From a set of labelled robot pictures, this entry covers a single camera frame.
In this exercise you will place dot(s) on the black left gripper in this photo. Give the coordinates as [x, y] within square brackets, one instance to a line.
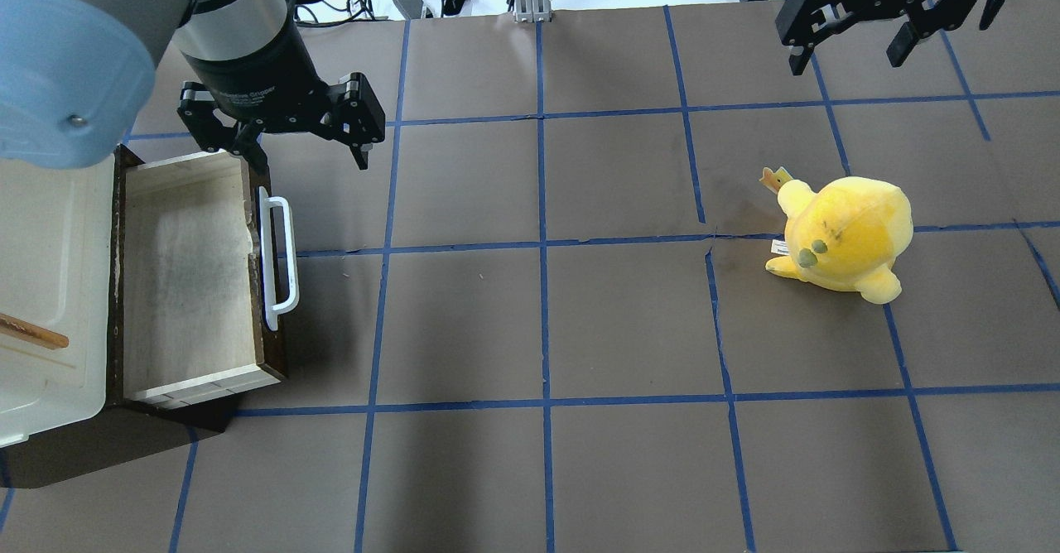
[252, 71]

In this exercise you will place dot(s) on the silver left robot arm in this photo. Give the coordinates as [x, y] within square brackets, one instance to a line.
[76, 73]

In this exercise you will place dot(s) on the dark wooden cabinet shell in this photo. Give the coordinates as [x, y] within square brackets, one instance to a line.
[122, 430]

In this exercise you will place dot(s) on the dark wooden drawer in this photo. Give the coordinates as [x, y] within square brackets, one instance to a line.
[196, 269]

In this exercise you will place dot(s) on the cream plastic storage box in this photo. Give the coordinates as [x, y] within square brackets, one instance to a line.
[55, 275]

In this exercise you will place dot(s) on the yellow plush dinosaur toy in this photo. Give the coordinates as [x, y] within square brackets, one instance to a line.
[845, 237]

